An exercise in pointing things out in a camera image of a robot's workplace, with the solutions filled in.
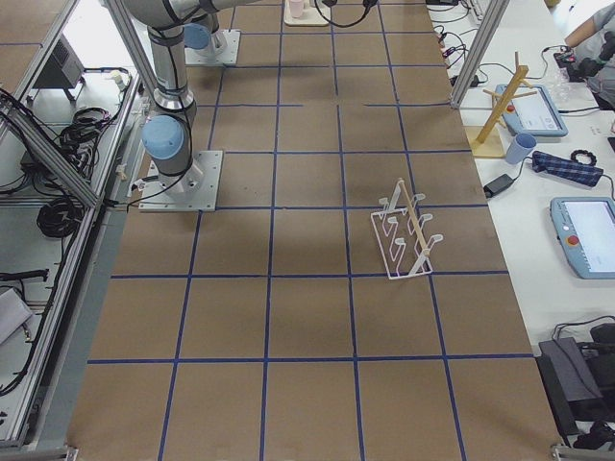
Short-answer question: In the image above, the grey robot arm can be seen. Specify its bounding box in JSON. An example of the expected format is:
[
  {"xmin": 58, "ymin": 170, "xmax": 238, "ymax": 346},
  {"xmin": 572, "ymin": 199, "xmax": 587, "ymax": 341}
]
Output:
[
  {"xmin": 124, "ymin": 1, "xmax": 209, "ymax": 195},
  {"xmin": 184, "ymin": 0, "xmax": 253, "ymax": 57}
]

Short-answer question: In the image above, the pink plastic cup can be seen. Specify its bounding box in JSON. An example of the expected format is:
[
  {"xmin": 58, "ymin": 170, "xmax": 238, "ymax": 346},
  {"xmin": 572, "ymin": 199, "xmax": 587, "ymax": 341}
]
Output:
[{"xmin": 288, "ymin": 0, "xmax": 304, "ymax": 18}]

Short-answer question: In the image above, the blue cup on desk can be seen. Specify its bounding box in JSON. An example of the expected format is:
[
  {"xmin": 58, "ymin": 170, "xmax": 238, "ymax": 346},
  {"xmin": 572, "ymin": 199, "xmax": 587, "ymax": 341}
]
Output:
[{"xmin": 504, "ymin": 133, "xmax": 537, "ymax": 164}]

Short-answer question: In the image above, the black power adapter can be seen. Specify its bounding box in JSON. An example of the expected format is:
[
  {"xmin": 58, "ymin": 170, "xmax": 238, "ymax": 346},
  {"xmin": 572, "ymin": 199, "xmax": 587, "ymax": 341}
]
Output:
[{"xmin": 483, "ymin": 174, "xmax": 515, "ymax": 199}]

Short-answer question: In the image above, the wooden mug tree stand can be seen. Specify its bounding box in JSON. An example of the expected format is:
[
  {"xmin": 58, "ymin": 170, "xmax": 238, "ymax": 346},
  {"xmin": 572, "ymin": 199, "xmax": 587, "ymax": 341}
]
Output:
[{"xmin": 466, "ymin": 51, "xmax": 538, "ymax": 159}]

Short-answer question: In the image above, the cream serving tray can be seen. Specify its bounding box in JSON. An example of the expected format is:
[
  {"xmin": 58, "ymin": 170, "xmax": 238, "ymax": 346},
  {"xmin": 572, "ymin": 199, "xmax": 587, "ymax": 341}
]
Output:
[{"xmin": 283, "ymin": 0, "xmax": 332, "ymax": 27}]

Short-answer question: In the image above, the blue teach pendant far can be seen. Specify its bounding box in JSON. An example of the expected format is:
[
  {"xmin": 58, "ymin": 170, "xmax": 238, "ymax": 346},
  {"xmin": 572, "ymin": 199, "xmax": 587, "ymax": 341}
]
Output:
[{"xmin": 503, "ymin": 85, "xmax": 568, "ymax": 137}]

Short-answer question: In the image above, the blue teach pendant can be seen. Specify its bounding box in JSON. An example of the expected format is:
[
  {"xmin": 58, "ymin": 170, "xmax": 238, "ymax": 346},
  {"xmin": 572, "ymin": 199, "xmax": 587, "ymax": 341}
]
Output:
[
  {"xmin": 503, "ymin": 85, "xmax": 568, "ymax": 137},
  {"xmin": 550, "ymin": 197, "xmax": 614, "ymax": 279}
]

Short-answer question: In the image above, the blue teach pendant near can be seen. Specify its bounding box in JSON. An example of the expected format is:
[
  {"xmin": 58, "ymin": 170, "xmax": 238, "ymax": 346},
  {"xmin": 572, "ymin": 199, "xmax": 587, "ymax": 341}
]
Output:
[{"xmin": 550, "ymin": 197, "xmax": 614, "ymax": 279}]

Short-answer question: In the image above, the plaid blue pouch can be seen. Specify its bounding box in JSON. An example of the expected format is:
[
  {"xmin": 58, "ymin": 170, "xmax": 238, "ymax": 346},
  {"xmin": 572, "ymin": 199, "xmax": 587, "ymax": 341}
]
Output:
[{"xmin": 531, "ymin": 151, "xmax": 603, "ymax": 187}]

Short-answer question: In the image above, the person at desk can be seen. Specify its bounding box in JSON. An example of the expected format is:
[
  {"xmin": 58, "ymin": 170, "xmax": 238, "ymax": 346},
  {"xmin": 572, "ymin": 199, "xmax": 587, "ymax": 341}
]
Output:
[{"xmin": 565, "ymin": 3, "xmax": 614, "ymax": 109}]

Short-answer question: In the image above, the white wire cup rack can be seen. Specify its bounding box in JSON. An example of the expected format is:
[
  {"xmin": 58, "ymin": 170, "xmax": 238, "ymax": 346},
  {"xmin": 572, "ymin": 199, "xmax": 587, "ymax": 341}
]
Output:
[{"xmin": 370, "ymin": 178, "xmax": 444, "ymax": 280}]

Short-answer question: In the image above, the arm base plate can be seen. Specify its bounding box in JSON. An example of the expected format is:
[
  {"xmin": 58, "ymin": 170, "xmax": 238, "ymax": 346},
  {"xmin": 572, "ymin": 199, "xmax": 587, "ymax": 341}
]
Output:
[
  {"xmin": 184, "ymin": 24, "xmax": 240, "ymax": 67},
  {"xmin": 137, "ymin": 151, "xmax": 223, "ymax": 212}
]

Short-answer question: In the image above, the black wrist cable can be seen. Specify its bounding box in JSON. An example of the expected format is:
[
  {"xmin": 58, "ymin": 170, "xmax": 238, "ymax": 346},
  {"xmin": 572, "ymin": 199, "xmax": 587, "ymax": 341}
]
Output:
[{"xmin": 314, "ymin": 0, "xmax": 379, "ymax": 29}]

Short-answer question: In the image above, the aluminium frame post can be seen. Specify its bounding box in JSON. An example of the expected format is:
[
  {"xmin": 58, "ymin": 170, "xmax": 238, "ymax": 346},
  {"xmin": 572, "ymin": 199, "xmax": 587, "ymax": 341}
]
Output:
[{"xmin": 451, "ymin": 1, "xmax": 508, "ymax": 109}]

